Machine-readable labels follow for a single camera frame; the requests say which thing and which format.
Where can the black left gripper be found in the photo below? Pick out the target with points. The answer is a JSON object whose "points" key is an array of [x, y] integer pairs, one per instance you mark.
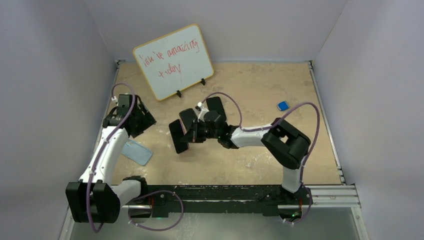
{"points": [[147, 120]]}

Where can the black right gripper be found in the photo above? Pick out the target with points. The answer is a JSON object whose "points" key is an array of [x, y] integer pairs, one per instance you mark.
{"points": [[193, 136]]}

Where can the purple-edged black phone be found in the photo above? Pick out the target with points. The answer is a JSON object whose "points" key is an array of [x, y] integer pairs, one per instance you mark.
{"points": [[177, 132]]}

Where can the light blue phone case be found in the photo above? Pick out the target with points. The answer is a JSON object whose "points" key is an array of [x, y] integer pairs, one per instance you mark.
{"points": [[137, 152]]}

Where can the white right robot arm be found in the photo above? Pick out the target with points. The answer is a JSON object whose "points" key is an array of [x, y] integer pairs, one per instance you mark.
{"points": [[288, 145]]}

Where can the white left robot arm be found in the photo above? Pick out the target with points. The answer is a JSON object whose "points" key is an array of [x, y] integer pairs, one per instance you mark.
{"points": [[92, 198]]}

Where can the yellow-framed whiteboard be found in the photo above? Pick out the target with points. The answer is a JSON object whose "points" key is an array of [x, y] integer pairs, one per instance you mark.
{"points": [[175, 61]]}

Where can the blue whiteboard eraser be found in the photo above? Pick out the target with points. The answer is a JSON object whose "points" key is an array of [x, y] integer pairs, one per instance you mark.
{"points": [[283, 106]]}

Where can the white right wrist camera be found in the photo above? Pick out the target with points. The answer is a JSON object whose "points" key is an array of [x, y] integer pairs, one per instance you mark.
{"points": [[202, 111]]}

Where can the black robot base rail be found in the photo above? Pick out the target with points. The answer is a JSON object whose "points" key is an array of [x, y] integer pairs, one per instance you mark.
{"points": [[269, 200]]}

